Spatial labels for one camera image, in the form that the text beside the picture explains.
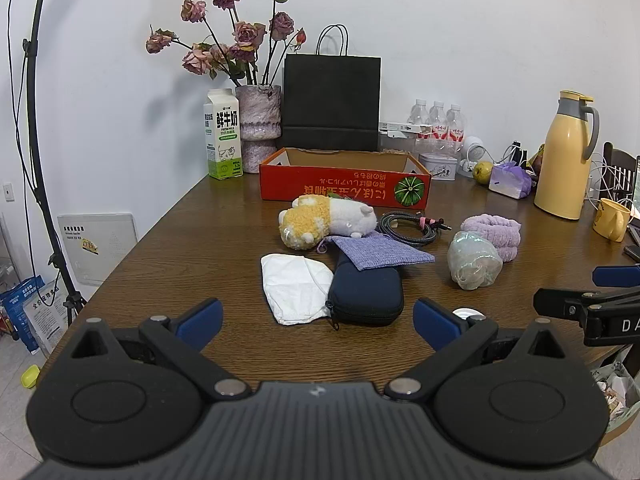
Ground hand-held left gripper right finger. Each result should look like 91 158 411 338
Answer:
383 298 577 402

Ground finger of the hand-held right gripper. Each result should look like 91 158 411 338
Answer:
533 287 640 322
592 265 640 289

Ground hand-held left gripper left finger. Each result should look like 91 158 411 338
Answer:
71 298 253 402

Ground iridescent plastic wrap ball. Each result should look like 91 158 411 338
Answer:
446 231 504 292

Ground navy zip case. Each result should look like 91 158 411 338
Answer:
325 255 405 329

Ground purple woven fabric pouch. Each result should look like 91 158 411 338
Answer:
315 233 435 272

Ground purple fluffy headband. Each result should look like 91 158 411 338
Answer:
460 214 522 264

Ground braided cable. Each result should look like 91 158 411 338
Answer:
375 211 451 247

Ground white cloth bag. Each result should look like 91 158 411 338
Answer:
260 253 334 325

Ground yellow and white plush toy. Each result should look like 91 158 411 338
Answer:
278 195 378 250

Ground red cardboard box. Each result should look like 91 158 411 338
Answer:
259 147 432 211

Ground yellow mug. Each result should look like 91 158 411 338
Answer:
593 198 632 244

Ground cardboard waste bin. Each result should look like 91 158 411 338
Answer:
589 345 640 449

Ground dark wooden chair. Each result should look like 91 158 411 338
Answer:
602 141 640 202

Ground yellow thermos jug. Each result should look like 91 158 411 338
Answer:
533 90 601 221

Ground purple tissue pack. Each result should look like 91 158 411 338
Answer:
488 161 534 199

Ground white metal tin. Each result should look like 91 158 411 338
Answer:
418 152 459 181

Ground blue and white bag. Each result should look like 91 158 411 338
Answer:
0 275 67 356

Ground small white fan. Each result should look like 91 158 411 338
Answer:
459 136 494 177

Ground green and white milk carton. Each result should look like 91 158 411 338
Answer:
202 88 245 181

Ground flat white carton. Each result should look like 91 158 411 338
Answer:
378 121 434 137

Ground pink marbled vase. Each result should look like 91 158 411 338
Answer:
235 84 282 174

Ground black light stand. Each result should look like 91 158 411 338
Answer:
5 0 88 332

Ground black paper bag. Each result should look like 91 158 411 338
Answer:
281 25 382 153

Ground dried pink roses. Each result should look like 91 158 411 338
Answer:
145 0 307 87

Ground white charging cables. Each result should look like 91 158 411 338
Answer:
500 144 613 208

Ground white wall panel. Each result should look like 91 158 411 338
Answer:
56 213 139 287

